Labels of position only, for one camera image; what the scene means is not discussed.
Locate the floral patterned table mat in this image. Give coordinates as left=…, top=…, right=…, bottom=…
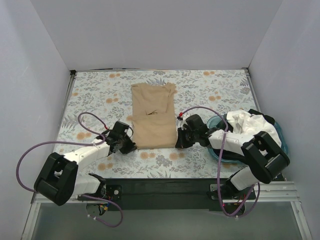
left=54, top=69, right=256, bottom=178

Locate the beige t shirt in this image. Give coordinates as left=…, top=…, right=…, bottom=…
left=131, top=82, right=178, bottom=149

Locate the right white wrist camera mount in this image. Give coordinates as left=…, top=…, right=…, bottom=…
left=176, top=112, right=189, bottom=130

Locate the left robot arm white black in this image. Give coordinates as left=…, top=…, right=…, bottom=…
left=34, top=121, right=137, bottom=206

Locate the black t shirt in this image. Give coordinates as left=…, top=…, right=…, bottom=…
left=214, top=109, right=271, bottom=162

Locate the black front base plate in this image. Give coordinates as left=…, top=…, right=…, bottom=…
left=77, top=177, right=253, bottom=216

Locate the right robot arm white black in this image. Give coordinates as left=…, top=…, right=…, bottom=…
left=175, top=114, right=290, bottom=199

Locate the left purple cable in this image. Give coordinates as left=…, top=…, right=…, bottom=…
left=15, top=111, right=124, bottom=228

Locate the teal plastic basket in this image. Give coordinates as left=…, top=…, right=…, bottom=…
left=206, top=115, right=289, bottom=165

